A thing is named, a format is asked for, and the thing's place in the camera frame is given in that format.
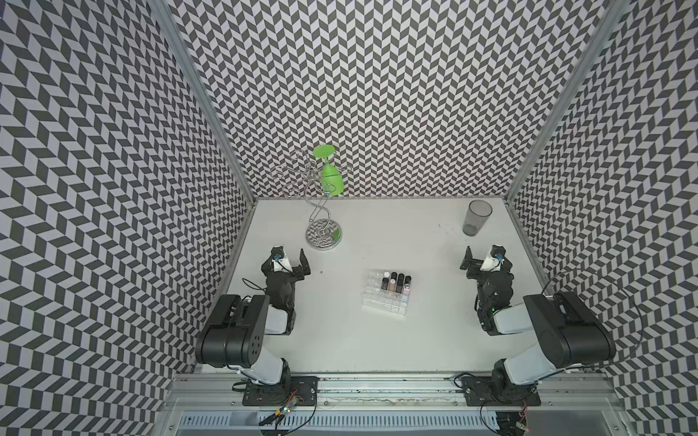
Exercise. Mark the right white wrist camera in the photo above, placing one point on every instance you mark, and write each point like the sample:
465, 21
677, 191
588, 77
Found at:
494, 260

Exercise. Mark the chrome wire stand green leaves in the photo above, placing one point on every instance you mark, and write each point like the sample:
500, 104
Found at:
323, 181

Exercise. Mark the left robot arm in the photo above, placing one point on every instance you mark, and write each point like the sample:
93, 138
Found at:
235, 331

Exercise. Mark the clear acrylic lipstick organizer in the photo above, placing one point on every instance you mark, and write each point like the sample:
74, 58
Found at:
382, 300

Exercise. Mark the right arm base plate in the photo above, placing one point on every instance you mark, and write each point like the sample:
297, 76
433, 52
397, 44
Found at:
497, 391

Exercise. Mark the aluminium front rail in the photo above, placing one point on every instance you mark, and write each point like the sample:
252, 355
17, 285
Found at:
395, 391

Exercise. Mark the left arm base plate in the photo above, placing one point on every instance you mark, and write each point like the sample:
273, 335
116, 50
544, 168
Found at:
304, 387

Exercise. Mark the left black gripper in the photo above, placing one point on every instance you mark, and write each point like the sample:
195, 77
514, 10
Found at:
297, 271

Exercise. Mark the grey transparent tumbler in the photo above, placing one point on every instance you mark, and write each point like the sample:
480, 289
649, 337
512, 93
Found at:
476, 217

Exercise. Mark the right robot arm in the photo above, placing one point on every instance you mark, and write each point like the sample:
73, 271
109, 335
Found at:
567, 333

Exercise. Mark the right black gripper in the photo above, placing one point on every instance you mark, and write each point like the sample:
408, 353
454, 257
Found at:
474, 264

